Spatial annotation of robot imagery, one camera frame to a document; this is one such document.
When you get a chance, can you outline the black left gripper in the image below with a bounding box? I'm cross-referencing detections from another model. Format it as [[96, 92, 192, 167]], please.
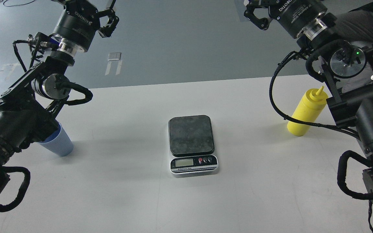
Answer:
[[53, 0, 119, 52]]

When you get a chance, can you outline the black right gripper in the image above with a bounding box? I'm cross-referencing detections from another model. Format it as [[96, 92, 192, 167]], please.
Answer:
[[244, 0, 331, 39]]

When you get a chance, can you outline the yellow squeeze bottle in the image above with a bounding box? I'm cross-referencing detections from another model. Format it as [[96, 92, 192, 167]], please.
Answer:
[[287, 86, 328, 136]]

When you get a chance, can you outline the blue ribbed plastic cup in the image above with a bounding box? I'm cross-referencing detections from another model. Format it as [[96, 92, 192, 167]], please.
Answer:
[[38, 123, 74, 157]]

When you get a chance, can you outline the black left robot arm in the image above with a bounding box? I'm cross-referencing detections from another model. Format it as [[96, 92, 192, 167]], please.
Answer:
[[0, 0, 119, 212]]

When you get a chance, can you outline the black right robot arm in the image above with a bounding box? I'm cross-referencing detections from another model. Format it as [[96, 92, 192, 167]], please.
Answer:
[[244, 0, 373, 205]]

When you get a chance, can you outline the black digital kitchen scale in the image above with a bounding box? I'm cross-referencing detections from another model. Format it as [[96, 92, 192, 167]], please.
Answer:
[[168, 115, 219, 176]]

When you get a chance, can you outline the grey metal floor plate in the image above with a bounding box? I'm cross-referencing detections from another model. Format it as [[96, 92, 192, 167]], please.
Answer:
[[107, 52, 122, 61]]

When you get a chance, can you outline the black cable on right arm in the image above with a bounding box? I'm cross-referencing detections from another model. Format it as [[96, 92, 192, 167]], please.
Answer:
[[269, 50, 362, 139]]

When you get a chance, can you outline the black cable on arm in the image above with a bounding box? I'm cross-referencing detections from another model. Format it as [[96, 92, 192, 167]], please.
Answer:
[[269, 50, 362, 139], [13, 32, 44, 73]]

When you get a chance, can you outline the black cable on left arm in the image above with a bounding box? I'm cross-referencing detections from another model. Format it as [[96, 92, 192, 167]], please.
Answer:
[[13, 32, 44, 73]]

